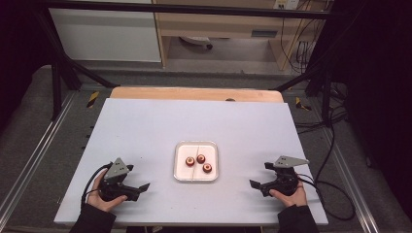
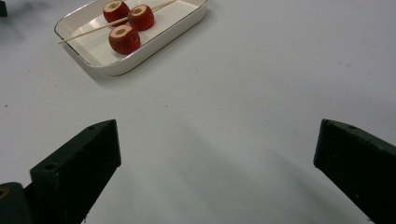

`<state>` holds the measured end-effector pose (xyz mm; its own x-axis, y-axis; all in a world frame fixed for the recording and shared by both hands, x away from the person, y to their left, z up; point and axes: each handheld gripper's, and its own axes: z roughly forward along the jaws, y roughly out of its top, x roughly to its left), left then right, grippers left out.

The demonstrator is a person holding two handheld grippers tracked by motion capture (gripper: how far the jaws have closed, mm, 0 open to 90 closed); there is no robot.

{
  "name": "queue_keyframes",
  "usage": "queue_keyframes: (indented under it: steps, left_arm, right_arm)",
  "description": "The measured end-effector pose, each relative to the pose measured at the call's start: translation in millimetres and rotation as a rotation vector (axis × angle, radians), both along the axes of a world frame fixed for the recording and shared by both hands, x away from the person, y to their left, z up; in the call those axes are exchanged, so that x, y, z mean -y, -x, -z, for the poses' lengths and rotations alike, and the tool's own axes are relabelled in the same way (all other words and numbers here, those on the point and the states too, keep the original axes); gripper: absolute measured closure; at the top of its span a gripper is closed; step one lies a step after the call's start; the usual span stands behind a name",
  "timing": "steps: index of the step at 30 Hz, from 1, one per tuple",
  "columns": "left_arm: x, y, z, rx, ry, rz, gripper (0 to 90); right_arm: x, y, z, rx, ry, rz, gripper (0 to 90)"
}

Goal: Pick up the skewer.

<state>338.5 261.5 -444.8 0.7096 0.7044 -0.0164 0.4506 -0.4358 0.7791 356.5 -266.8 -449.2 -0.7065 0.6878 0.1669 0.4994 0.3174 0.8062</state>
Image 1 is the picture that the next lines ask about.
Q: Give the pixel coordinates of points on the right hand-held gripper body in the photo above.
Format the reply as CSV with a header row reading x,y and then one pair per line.
x,y
285,178

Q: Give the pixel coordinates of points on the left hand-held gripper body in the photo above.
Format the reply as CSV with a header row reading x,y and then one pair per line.
x,y
115,170

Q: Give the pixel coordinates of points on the white square tray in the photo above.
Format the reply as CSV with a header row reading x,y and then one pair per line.
x,y
181,173

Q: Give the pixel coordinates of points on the red cored hawthorn fruit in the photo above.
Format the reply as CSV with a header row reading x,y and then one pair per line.
x,y
200,158
190,161
207,168

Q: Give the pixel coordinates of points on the thin wooden skewer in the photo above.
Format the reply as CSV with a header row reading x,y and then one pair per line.
x,y
195,161

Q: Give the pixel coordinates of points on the person's right hand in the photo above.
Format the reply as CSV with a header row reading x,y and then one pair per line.
x,y
293,199

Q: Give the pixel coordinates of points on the person's left hand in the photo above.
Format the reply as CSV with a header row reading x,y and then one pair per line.
x,y
97,199

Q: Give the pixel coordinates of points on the yellow black floor tape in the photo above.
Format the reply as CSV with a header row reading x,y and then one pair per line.
x,y
93,99
302,105

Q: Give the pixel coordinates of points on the wooden table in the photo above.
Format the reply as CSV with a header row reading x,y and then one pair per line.
x,y
194,94

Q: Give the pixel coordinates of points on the white cabinet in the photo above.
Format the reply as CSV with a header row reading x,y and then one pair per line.
x,y
103,35

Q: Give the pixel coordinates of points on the black curtain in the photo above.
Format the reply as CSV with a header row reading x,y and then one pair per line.
x,y
16,48
379,81

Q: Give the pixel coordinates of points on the office chair base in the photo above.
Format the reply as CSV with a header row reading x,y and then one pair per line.
x,y
196,40

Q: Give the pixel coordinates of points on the light wooden desk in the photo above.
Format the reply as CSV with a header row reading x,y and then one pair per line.
x,y
223,24

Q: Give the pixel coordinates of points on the aluminium floor rail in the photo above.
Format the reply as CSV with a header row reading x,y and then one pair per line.
x,y
35,152
353,181

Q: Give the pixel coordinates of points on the black metal frame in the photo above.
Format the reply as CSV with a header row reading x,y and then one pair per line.
x,y
56,87

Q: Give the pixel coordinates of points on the wall power outlet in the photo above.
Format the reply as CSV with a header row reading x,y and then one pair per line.
x,y
286,4

